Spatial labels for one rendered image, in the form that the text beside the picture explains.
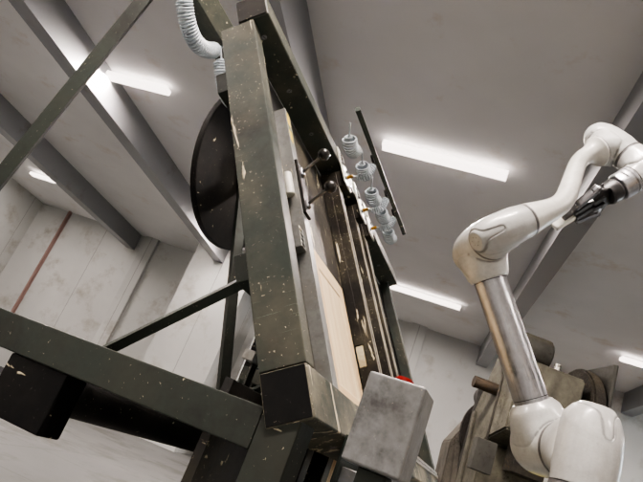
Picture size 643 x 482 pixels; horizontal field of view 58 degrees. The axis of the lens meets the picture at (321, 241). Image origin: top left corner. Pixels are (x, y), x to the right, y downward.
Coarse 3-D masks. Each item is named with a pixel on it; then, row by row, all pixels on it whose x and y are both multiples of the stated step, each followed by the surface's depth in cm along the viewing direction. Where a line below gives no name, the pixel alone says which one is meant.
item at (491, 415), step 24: (528, 336) 639; (552, 360) 632; (480, 384) 610; (504, 384) 601; (552, 384) 573; (576, 384) 575; (600, 384) 585; (480, 408) 643; (504, 408) 576; (480, 432) 615; (504, 432) 567; (480, 456) 550; (504, 456) 594; (456, 480) 630; (480, 480) 584; (504, 480) 586; (528, 480) 568
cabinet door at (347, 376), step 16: (320, 272) 181; (336, 288) 198; (336, 304) 191; (336, 320) 183; (336, 336) 176; (336, 352) 170; (352, 352) 193; (336, 368) 162; (352, 368) 186; (352, 384) 179; (352, 400) 171
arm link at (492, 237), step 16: (512, 208) 165; (528, 208) 165; (480, 224) 164; (496, 224) 162; (512, 224) 162; (528, 224) 163; (480, 240) 162; (496, 240) 161; (512, 240) 162; (496, 256) 169
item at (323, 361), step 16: (288, 128) 186; (288, 144) 183; (288, 160) 180; (304, 224) 167; (304, 240) 165; (304, 256) 163; (304, 272) 160; (304, 288) 158; (320, 288) 162; (320, 304) 155; (320, 320) 152; (320, 336) 150; (320, 352) 148; (320, 368) 146; (336, 384) 147
